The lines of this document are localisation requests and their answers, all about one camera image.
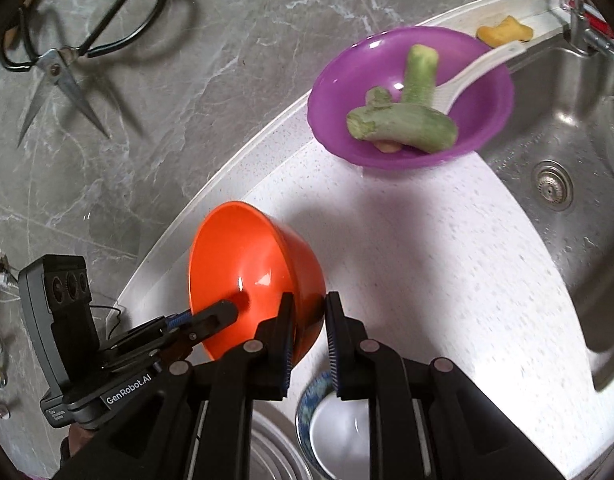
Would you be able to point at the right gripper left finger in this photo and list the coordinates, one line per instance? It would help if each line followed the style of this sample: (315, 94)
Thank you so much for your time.
(194, 421)

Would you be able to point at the stainless steel sink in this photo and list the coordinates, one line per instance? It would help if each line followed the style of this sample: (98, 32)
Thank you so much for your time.
(552, 157)

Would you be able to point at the orange plastic bowl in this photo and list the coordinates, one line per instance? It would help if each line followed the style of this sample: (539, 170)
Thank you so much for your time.
(242, 255)

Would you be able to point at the green vegetable stalk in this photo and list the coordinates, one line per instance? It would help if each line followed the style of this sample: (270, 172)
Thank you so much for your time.
(390, 125)

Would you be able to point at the purple plastic bowl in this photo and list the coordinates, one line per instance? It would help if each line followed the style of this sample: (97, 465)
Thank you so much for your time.
(480, 113)

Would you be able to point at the smaller white plate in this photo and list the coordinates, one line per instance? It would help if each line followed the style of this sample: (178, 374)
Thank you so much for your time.
(273, 455)

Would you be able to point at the white plastic spoon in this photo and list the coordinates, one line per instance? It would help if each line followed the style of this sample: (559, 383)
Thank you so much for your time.
(447, 93)

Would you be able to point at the green vegetable piece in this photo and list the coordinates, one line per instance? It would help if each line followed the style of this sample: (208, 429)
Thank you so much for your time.
(419, 82)

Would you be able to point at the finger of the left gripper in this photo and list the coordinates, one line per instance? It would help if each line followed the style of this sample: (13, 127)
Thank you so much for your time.
(195, 328)

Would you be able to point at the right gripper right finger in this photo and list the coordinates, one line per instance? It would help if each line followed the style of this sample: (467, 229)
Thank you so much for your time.
(427, 421)

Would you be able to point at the chrome faucet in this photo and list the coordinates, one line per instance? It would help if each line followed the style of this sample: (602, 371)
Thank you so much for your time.
(588, 29)

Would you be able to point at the white bowl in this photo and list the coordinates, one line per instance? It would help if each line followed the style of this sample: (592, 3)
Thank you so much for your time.
(339, 436)

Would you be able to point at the green blue patterned bowl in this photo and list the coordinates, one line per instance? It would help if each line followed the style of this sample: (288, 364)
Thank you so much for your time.
(320, 387)

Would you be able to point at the yellow sponge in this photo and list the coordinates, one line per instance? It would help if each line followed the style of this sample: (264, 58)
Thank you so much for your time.
(507, 31)

